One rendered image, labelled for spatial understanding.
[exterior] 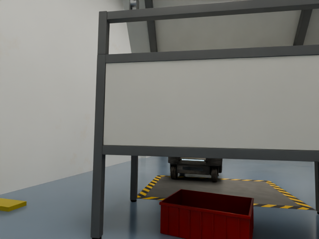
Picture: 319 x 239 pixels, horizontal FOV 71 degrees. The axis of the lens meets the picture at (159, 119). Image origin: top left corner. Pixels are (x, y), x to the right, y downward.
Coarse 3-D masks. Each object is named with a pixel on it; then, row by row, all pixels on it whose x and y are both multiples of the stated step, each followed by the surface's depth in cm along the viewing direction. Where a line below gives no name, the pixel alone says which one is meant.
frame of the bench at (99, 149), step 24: (240, 48) 89; (264, 48) 88; (288, 48) 86; (312, 48) 85; (96, 72) 99; (96, 96) 98; (96, 120) 97; (96, 144) 96; (96, 168) 96; (96, 192) 95; (96, 216) 94
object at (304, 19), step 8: (152, 0) 130; (304, 16) 121; (152, 24) 134; (304, 24) 123; (152, 32) 137; (296, 32) 129; (304, 32) 125; (152, 40) 140; (296, 40) 129; (152, 48) 143
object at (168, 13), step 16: (256, 0) 89; (272, 0) 88; (288, 0) 87; (304, 0) 86; (112, 16) 100; (128, 16) 98; (144, 16) 97; (160, 16) 96; (176, 16) 96; (192, 16) 96; (208, 16) 96
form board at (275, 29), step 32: (128, 0) 132; (160, 0) 130; (192, 0) 128; (224, 0) 125; (128, 32) 143; (160, 32) 140; (192, 32) 137; (224, 32) 135; (256, 32) 132; (288, 32) 130
